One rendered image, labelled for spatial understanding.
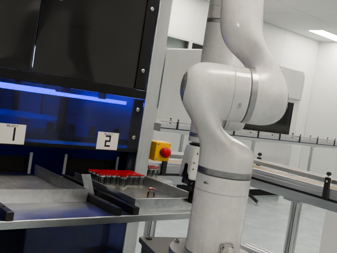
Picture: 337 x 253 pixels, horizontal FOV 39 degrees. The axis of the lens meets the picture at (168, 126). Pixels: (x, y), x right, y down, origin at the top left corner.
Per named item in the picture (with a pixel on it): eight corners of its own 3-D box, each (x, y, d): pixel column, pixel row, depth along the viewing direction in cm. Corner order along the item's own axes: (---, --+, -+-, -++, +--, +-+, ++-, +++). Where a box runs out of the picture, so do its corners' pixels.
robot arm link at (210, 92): (257, 182, 99) (276, 70, 98) (170, 170, 98) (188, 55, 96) (243, 173, 111) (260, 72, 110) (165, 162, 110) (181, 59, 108)
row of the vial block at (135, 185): (95, 187, 150) (97, 173, 150) (140, 187, 162) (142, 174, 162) (99, 188, 149) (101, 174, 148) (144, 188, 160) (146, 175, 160)
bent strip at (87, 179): (78, 193, 139) (81, 173, 139) (87, 193, 141) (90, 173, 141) (104, 206, 128) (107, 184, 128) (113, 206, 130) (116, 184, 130)
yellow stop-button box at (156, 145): (143, 157, 182) (145, 138, 182) (157, 158, 187) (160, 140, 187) (155, 161, 176) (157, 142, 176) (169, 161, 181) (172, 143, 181)
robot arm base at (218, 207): (270, 272, 101) (285, 187, 100) (190, 272, 93) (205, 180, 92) (226, 242, 118) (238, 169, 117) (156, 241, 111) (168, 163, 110)
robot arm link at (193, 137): (204, 133, 144) (203, 143, 144) (183, 131, 138) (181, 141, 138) (224, 137, 137) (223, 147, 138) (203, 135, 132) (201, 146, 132)
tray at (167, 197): (72, 182, 153) (74, 172, 153) (137, 183, 170) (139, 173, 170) (133, 212, 127) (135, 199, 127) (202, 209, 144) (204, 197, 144)
